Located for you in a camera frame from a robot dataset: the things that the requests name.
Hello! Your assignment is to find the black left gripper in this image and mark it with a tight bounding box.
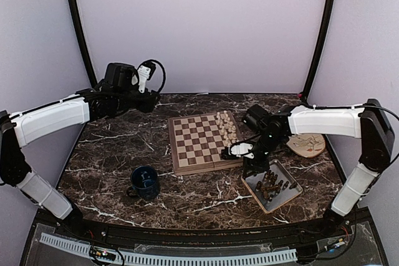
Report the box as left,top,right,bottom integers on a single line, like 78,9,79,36
114,88,160,113

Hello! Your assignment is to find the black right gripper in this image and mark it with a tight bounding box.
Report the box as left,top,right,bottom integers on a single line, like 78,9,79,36
243,132,284,178

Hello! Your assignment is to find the silver metal tray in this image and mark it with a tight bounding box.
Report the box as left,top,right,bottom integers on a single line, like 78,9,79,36
241,159,303,214

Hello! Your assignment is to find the wooden folding chess board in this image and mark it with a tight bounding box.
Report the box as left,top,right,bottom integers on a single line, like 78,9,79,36
168,110,243,176

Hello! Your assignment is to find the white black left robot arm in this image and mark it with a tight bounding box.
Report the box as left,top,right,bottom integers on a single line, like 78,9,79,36
1,59,163,239

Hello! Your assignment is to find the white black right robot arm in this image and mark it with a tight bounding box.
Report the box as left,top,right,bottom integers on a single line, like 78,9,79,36
239,98,398,237

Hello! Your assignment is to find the white chess pieces row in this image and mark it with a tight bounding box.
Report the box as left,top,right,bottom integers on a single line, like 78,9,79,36
216,110,238,146

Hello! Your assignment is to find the cream floral ceramic plate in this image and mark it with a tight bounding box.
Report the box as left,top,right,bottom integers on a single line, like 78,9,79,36
286,134,326,158

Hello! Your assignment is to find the dark blue enamel mug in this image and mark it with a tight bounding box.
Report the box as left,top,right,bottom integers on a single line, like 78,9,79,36
126,166,160,201

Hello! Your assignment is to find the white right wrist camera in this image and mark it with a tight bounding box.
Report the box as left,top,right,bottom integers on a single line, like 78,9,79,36
220,143,254,160

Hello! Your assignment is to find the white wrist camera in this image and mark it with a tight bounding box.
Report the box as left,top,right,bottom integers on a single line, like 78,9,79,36
220,143,254,160
132,62,156,93

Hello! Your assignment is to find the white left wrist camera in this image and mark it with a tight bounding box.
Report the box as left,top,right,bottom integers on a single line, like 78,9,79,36
132,62,156,93

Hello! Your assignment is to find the black left frame post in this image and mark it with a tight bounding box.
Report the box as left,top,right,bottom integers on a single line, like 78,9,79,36
68,0,98,87

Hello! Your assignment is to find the black frame post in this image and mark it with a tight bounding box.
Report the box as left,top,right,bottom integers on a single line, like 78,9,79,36
301,0,334,102
68,0,98,87

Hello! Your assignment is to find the white slotted cable duct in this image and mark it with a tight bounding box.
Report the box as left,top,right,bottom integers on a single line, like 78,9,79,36
39,233,297,265

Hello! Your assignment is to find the black right frame post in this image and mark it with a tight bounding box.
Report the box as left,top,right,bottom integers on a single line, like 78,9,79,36
301,0,334,102

